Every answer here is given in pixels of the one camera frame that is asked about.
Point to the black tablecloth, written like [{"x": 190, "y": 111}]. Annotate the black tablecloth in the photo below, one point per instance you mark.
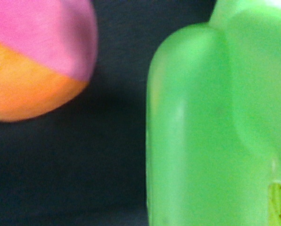
[{"x": 84, "y": 163}]

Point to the green toy watering can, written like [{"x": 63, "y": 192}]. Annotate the green toy watering can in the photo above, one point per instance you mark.
[{"x": 213, "y": 120}]

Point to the pink orange ball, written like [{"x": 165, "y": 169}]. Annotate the pink orange ball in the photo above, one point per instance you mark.
[{"x": 48, "y": 51}]

